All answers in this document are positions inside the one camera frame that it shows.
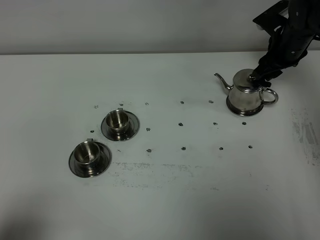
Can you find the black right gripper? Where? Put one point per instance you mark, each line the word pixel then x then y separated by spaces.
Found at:
pixel 289 37

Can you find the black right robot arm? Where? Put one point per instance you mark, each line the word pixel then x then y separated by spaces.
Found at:
pixel 292 26

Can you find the stainless steel teacup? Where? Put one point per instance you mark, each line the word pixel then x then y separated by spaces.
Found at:
pixel 117 122
pixel 86 153

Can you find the near stainless steel saucer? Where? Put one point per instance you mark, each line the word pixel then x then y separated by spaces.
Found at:
pixel 92 170

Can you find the far stainless steel saucer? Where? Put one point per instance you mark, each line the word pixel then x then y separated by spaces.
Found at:
pixel 134 126

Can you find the near stainless steel teacup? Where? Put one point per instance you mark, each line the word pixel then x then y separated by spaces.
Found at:
pixel 86 153

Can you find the stainless steel saucer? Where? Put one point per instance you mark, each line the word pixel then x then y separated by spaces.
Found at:
pixel 92 170
pixel 134 126

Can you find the teapot steel saucer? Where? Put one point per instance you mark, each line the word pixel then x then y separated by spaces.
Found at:
pixel 243 113

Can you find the far stainless steel teacup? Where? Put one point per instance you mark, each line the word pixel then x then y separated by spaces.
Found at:
pixel 117 122

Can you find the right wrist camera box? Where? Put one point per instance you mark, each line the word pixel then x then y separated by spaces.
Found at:
pixel 285 12

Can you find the stainless steel teapot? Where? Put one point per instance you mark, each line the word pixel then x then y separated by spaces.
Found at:
pixel 244 94

